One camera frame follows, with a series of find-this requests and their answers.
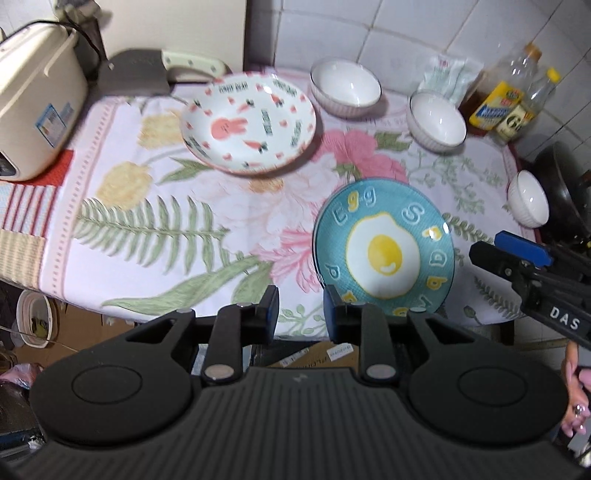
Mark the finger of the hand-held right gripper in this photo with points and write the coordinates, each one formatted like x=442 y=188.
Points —
x=521 y=247
x=494 y=258

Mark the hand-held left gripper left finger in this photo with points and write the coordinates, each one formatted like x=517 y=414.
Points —
x=272 y=309

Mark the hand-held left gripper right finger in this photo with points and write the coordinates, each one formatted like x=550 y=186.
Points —
x=328 y=307

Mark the white ribbed bowl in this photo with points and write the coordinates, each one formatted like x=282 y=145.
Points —
x=346 y=85
x=528 y=198
x=436 y=120

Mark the blue fried egg plate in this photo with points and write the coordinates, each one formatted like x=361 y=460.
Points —
x=383 y=249

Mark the rabbit print white plate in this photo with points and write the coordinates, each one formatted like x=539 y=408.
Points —
x=244 y=124

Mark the person's right hand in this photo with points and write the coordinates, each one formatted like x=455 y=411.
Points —
x=575 y=397

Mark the cardboard box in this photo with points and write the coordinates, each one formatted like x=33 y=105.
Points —
x=304 y=355

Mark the black wok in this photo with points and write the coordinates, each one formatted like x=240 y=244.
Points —
x=565 y=184

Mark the floral tablecloth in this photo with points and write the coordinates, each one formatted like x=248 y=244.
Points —
x=184 y=221

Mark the clear vinegar bottle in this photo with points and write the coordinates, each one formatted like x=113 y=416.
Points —
x=519 y=120

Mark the yellow label oil bottle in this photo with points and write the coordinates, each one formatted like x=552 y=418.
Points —
x=501 y=101

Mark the white plastic packet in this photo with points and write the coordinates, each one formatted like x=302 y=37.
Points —
x=450 y=76

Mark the white bucket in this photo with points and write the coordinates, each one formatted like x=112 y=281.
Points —
x=34 y=318

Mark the pink plastic bag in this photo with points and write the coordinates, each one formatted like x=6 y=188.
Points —
x=18 y=371

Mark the cream rice cooker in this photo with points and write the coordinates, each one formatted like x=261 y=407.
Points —
x=37 y=97

